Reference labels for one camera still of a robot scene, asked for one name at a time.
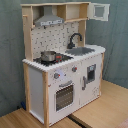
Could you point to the wooden toy kitchen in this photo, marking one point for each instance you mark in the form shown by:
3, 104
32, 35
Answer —
40, 84

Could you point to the right red stove knob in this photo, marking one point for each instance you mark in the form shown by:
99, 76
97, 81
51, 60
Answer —
74, 69

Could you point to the red stove knob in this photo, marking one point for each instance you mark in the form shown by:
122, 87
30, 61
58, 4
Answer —
56, 75
74, 69

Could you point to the left red stove knob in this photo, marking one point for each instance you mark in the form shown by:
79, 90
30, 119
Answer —
56, 75

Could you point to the silver toy pot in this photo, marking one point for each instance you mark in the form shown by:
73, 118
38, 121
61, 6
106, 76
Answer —
48, 55

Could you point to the black stovetop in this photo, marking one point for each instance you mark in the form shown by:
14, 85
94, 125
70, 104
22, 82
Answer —
59, 58

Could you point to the grey toy sink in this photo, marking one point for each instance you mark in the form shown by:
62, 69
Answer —
79, 51

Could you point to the grey ice dispenser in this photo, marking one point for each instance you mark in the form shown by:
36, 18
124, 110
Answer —
91, 73

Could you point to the oven door with window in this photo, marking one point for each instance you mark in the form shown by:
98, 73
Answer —
64, 96

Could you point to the grey range hood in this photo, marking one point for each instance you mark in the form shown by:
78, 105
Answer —
48, 18

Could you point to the grey backdrop curtain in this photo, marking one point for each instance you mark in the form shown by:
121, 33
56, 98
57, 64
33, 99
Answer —
113, 35

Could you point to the grey fridge door handle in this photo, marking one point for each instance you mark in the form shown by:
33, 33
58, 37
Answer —
84, 83

